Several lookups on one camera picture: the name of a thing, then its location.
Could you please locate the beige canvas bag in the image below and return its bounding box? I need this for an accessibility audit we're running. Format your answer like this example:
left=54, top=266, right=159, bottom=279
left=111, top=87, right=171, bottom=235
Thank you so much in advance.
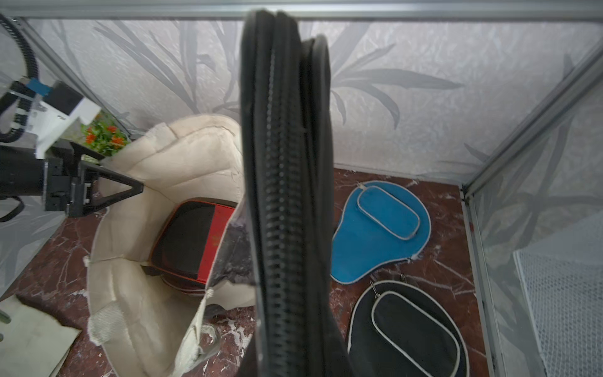
left=87, top=115, right=255, bottom=376

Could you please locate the black and red paddle case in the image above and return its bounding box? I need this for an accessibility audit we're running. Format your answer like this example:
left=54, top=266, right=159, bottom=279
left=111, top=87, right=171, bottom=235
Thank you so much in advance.
left=149, top=197, right=236, bottom=297

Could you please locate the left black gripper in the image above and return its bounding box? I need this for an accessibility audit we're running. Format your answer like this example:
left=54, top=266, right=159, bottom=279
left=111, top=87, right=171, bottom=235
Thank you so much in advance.
left=42, top=141, right=144, bottom=218

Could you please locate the blue paddle case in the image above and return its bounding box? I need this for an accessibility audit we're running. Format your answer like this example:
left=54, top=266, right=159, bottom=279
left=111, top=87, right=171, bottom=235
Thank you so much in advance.
left=331, top=181, right=432, bottom=284

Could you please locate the white wire mesh basket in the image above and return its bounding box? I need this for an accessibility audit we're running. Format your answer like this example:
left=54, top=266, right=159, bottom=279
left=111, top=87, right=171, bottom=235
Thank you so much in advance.
left=514, top=223, right=602, bottom=376

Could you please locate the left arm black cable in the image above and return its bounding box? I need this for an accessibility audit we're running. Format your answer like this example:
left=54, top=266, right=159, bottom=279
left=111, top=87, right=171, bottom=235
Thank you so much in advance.
left=0, top=13, right=41, bottom=145

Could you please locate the green artificial plant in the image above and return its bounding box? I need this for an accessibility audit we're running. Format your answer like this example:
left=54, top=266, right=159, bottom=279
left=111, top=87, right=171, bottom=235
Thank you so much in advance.
left=81, top=118, right=130, bottom=157

